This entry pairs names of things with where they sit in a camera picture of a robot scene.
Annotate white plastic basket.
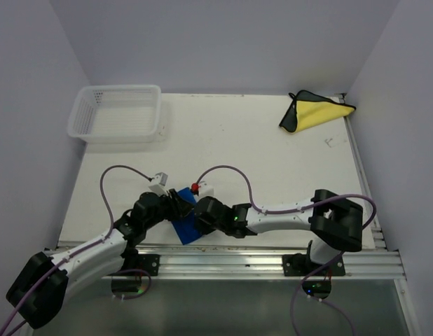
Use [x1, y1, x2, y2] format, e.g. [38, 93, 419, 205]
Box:
[67, 85, 161, 144]

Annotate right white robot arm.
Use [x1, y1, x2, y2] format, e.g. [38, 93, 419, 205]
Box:
[194, 189, 364, 275]

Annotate yellow and black towel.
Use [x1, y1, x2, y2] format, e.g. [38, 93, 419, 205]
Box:
[279, 90, 356, 134]

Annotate blue towel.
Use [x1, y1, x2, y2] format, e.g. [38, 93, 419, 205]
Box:
[172, 188, 202, 245]

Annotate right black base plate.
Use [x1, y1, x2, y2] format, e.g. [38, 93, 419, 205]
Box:
[282, 253, 346, 277]

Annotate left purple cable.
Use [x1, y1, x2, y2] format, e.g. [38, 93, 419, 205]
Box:
[0, 165, 154, 336]

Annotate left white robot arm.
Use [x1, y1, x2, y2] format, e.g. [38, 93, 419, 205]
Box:
[6, 189, 196, 329]

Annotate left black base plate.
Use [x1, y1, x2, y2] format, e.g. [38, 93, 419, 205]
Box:
[114, 253, 160, 277]

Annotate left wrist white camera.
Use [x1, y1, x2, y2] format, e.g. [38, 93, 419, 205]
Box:
[149, 172, 168, 195]

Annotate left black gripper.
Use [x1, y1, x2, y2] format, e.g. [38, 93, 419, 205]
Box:
[144, 188, 193, 230]

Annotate aluminium mounting rail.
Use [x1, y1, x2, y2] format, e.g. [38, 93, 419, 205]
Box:
[137, 246, 406, 280]

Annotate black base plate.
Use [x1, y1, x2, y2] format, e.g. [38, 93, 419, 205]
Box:
[114, 253, 160, 277]
[282, 253, 346, 277]

